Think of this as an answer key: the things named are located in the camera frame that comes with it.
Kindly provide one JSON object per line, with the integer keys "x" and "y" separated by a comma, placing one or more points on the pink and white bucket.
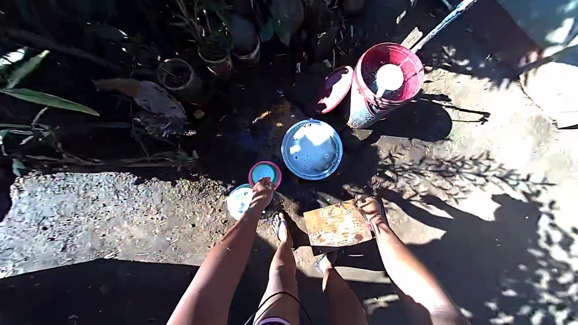
{"x": 365, "y": 106}

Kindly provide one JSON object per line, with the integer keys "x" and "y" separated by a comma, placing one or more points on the teal round bowl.
{"x": 263, "y": 170}

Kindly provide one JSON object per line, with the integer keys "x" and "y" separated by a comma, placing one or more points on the white basin with teal rim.
{"x": 238, "y": 202}

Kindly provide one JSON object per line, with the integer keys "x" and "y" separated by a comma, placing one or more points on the person's left hand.
{"x": 261, "y": 196}

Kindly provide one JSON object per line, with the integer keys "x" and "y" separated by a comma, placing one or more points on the blue and white pole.
{"x": 445, "y": 25}

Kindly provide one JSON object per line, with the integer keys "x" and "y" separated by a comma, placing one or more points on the white scoop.
{"x": 389, "y": 78}

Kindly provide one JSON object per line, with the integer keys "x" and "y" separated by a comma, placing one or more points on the pink round lid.
{"x": 336, "y": 90}

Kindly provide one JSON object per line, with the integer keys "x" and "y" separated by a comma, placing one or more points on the green leafy plants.
{"x": 49, "y": 99}

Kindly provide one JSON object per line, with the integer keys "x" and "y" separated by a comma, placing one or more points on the person's right forearm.
{"x": 404, "y": 266}

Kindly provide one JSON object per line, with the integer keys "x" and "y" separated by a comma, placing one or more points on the person's right hand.
{"x": 371, "y": 207}

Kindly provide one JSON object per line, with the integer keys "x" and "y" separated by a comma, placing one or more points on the person's left fingers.
{"x": 265, "y": 182}

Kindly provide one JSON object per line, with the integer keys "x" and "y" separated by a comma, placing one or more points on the blue round basin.
{"x": 314, "y": 158}

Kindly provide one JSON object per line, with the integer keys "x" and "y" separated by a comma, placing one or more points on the wooden plank piece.
{"x": 411, "y": 38}

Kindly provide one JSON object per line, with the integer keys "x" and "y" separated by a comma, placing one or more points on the brown dried leaf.
{"x": 156, "y": 99}

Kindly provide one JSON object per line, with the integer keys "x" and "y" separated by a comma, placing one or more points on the person's legs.
{"x": 283, "y": 275}

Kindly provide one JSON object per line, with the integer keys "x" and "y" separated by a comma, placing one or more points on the pink round bowl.
{"x": 278, "y": 178}

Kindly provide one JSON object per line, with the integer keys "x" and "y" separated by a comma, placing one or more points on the dark round plant pot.
{"x": 179, "y": 80}

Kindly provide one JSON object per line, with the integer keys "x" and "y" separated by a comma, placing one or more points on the wooden stool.
{"x": 336, "y": 225}

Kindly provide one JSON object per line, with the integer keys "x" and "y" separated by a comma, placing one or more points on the person's right fingers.
{"x": 361, "y": 201}

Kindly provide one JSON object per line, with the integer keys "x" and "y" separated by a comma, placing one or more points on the person's left forearm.
{"x": 225, "y": 266}

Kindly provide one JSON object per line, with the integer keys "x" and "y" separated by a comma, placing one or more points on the plant pot with pale rim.
{"x": 249, "y": 55}
{"x": 217, "y": 65}

